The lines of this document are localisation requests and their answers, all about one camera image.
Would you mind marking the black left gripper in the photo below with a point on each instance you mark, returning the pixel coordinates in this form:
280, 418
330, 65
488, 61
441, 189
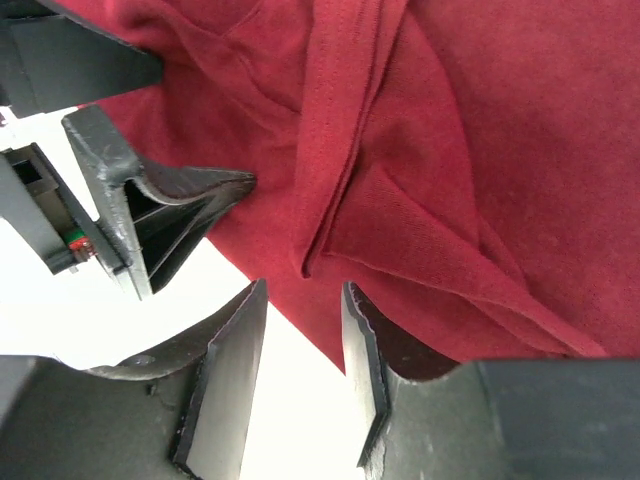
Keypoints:
151, 216

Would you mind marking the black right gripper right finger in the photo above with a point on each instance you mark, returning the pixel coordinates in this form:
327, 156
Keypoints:
420, 415

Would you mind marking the dark red t shirt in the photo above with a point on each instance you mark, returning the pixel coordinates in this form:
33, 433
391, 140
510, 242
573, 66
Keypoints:
473, 166

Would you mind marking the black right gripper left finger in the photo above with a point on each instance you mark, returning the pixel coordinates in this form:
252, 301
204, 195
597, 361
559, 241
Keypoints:
179, 410

